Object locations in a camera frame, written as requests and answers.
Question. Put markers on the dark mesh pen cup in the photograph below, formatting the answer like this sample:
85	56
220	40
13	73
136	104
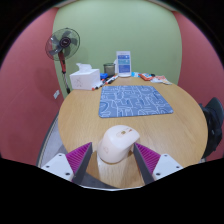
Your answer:
109	69

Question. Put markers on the white and orange snack packet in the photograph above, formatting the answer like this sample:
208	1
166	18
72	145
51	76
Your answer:
161	80

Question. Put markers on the light blue packet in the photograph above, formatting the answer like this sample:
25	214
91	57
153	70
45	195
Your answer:
135	74

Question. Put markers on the blue patterned mouse pad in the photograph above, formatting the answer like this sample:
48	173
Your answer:
135	101

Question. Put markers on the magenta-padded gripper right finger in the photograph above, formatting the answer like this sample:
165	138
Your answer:
166	165

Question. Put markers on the cream computer mouse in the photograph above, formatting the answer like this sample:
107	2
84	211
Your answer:
117	143

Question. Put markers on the white marker with red tip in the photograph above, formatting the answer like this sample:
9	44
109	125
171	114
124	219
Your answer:
95	88

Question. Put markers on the white and blue sign stand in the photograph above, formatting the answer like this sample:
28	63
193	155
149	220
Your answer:
123	63

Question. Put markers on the black-capped whiteboard marker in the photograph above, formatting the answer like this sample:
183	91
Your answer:
101	83

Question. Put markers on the blue whiteboard eraser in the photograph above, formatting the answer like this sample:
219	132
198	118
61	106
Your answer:
104	76

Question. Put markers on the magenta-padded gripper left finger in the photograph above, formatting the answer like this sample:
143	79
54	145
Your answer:
60	164

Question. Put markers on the white tissue box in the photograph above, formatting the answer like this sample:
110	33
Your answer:
84	79

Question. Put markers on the black office chair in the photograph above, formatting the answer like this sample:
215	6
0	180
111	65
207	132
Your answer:
213	126

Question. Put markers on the white wall outlet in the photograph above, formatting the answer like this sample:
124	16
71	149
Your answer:
56	94

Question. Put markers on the black and red standing fan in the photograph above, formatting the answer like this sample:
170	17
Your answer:
62	43

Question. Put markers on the red-capped whiteboard marker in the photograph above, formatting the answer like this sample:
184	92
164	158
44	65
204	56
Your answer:
112	79

